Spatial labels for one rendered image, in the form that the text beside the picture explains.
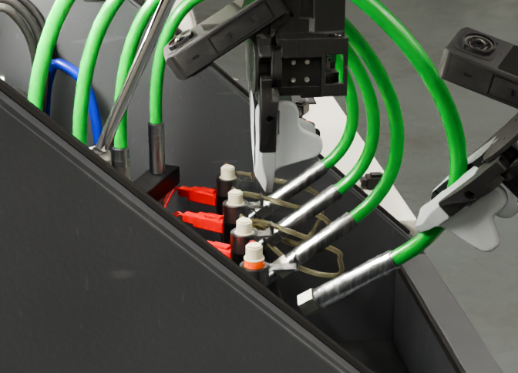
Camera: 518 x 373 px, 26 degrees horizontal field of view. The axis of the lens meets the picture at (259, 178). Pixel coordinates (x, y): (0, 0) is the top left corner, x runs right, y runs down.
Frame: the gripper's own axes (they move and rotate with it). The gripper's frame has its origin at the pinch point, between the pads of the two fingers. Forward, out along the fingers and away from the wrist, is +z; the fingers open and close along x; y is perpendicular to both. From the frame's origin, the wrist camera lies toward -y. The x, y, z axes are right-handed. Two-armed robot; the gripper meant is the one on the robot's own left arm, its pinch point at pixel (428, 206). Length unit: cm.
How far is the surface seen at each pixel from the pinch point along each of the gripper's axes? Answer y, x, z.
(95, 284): -14.8, -31.5, -3.2
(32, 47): -36.7, 8.4, 28.8
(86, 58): -30.2, 2.1, 17.9
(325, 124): -6, 70, 59
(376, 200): -0.6, 14.6, 15.8
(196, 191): -14.0, 18.4, 37.4
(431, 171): 49, 286, 214
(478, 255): 69, 218, 173
